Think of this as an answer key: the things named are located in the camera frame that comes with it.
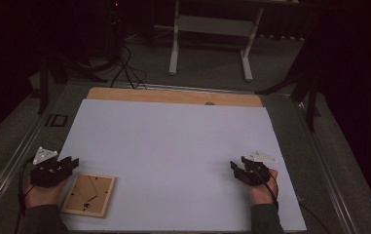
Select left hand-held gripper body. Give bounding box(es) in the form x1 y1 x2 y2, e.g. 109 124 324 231
29 146 72 189

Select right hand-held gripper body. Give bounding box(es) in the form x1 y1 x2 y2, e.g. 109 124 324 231
241 149 278 187

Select wooden picture frame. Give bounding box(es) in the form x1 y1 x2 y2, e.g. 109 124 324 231
60 172 117 218

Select person's right hand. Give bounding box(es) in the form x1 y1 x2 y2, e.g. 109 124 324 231
246 169 279 207

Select person's left hand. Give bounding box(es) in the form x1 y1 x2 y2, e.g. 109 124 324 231
23 178 67 209

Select black rectangular floor plate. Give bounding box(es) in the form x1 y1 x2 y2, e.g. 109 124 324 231
45 113 69 128

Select white table sheet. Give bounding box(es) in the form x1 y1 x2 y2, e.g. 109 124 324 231
56 98 308 232

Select black stand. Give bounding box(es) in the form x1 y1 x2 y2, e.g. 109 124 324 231
254 48 322 133
36 53 109 115

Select dark equipment tower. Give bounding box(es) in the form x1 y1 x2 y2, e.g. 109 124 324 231
103 0 125 61

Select metal floor rail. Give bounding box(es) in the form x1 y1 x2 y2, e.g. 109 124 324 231
0 110 64 225
121 81 255 96
294 100 359 234

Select black floor cables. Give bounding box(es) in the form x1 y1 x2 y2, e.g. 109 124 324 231
109 42 148 91

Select white metal desk frame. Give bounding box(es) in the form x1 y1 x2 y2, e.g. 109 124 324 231
153 0 301 82

